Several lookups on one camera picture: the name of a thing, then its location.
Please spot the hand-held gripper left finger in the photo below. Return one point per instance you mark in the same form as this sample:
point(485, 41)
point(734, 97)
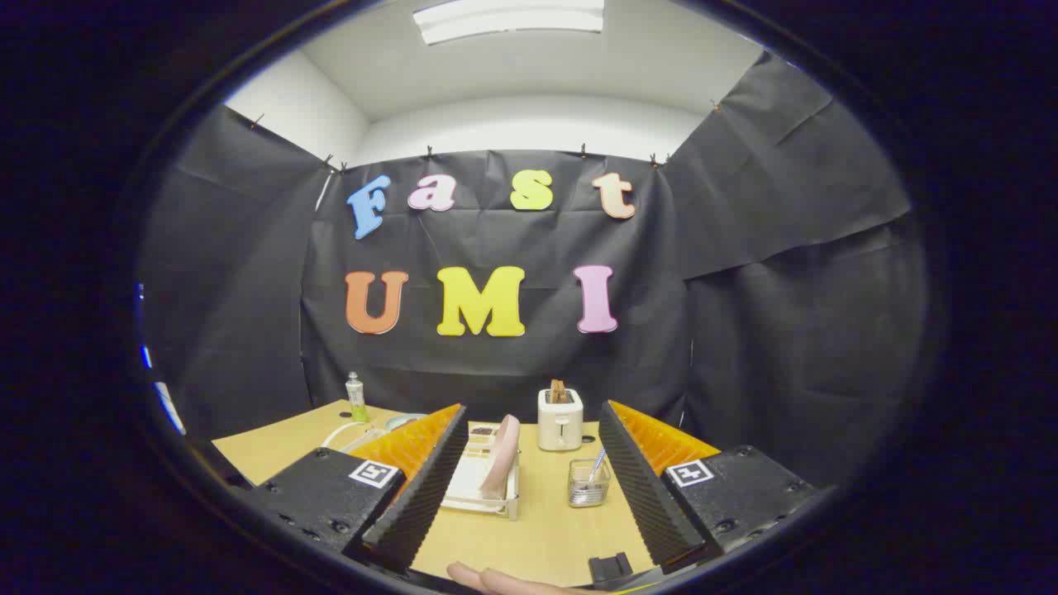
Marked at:
point(426, 492)

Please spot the black backdrop cloth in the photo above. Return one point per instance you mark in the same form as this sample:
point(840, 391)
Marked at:
point(744, 330)

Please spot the light blue dish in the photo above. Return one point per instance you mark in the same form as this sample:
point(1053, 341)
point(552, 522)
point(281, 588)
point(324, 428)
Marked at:
point(403, 420)

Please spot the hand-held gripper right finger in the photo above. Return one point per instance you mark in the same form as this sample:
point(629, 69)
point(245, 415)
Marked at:
point(645, 487)

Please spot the ceiling light panel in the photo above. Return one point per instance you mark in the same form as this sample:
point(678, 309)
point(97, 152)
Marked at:
point(508, 18)

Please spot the white toaster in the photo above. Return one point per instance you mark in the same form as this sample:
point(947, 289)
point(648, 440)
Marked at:
point(559, 428)

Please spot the pink plate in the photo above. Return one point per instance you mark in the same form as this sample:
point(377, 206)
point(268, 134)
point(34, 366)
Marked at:
point(500, 459)

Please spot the green liquid bottle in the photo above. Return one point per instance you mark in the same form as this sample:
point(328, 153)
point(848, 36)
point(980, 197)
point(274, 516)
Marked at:
point(357, 405)

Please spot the white divided tray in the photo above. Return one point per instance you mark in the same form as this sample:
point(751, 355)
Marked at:
point(482, 442)

